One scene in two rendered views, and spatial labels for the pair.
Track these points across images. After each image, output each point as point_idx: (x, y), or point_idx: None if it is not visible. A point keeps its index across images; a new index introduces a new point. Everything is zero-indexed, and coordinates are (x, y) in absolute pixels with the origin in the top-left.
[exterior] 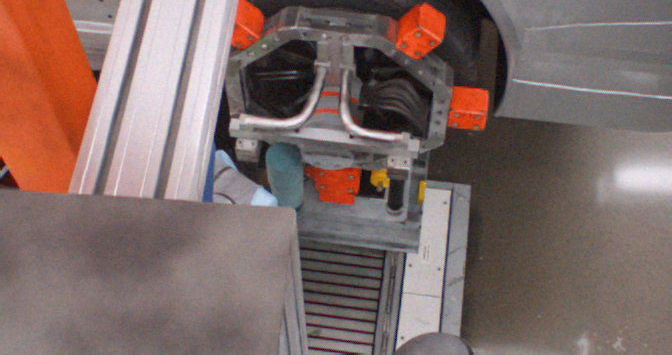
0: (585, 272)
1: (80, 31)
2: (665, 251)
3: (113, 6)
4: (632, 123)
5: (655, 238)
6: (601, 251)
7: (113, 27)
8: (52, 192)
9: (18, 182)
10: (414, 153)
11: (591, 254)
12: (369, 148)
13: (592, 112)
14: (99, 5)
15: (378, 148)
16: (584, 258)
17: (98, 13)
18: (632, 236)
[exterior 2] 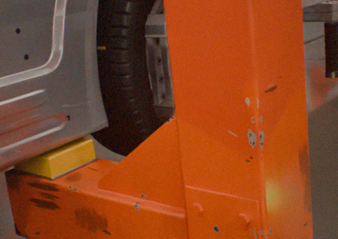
0: (334, 216)
1: (5, 86)
2: (333, 188)
3: (29, 37)
4: (316, 29)
5: (322, 189)
6: (321, 207)
7: (32, 71)
8: (276, 6)
9: None
10: None
11: (321, 211)
12: None
13: (304, 26)
14: (15, 41)
15: None
16: (322, 214)
17: (14, 57)
18: (315, 195)
